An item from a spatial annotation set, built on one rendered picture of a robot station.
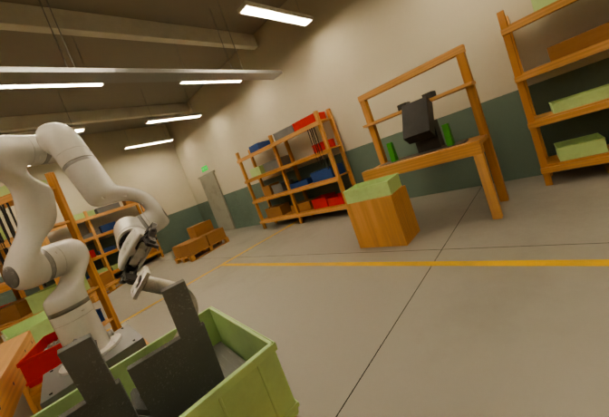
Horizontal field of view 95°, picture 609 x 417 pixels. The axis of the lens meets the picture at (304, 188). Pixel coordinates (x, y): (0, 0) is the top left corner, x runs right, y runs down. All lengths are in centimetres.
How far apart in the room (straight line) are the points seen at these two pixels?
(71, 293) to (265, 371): 82
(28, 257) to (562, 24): 527
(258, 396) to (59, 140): 88
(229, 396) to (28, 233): 87
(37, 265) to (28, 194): 23
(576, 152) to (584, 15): 162
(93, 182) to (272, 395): 75
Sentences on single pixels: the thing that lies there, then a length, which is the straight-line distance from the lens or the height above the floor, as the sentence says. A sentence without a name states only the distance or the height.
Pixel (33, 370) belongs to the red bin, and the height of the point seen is 86.
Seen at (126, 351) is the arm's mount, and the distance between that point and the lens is 125.
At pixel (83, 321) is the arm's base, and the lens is 131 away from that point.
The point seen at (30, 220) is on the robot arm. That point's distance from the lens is 126.
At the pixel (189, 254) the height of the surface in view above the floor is 19.
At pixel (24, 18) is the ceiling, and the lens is 575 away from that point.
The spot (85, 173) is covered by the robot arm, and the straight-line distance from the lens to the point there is 104.
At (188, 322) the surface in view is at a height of 107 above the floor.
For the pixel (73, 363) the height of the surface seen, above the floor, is 112.
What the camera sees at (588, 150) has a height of 33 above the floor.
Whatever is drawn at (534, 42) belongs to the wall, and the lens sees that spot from 507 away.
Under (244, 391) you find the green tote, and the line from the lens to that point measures 68.
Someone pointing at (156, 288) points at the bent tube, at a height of 116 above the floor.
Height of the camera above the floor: 129
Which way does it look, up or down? 5 degrees down
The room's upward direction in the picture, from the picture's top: 20 degrees counter-clockwise
